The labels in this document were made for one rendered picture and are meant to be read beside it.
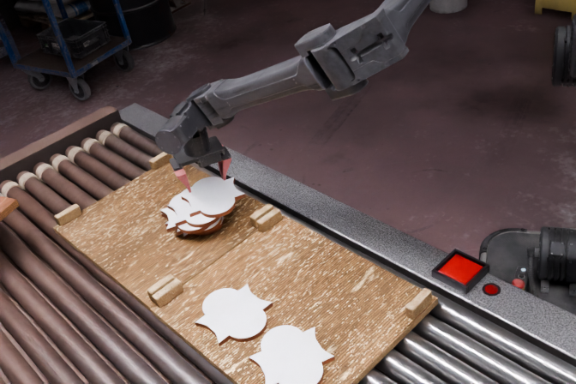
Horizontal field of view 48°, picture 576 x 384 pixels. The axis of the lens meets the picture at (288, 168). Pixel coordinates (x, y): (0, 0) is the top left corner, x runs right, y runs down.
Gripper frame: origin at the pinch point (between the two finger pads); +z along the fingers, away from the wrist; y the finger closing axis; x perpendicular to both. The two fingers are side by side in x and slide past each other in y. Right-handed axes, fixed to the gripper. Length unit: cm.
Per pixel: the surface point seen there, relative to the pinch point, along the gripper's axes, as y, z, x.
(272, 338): -2.2, 4.9, -43.9
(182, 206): -6.8, 1.2, -3.3
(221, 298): -7.2, 5.2, -30.2
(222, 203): 0.9, -0.1, -9.1
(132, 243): -19.2, 6.7, -2.4
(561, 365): 36, 7, -70
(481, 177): 133, 98, 77
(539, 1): 269, 88, 202
